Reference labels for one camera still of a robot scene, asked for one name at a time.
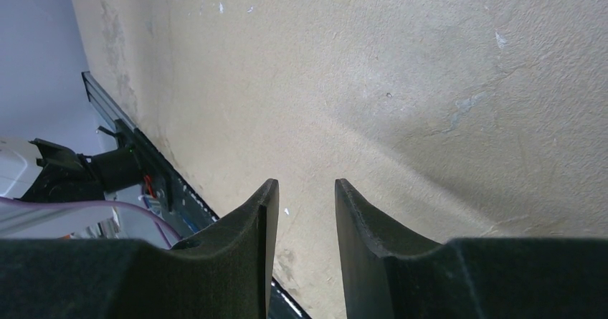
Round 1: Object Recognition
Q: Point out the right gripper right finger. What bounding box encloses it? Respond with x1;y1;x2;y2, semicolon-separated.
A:
335;179;607;318

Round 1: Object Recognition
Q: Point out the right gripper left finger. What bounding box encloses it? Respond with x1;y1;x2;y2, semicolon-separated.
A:
1;179;279;318

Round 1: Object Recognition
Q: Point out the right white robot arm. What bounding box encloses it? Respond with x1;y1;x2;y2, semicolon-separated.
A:
1;138;607;318

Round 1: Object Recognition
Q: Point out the black aluminium mounting rail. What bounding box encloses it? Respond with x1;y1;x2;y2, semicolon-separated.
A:
82;72;307;318

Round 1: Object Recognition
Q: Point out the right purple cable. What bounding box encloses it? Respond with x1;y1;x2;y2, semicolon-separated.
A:
0;195;184;249

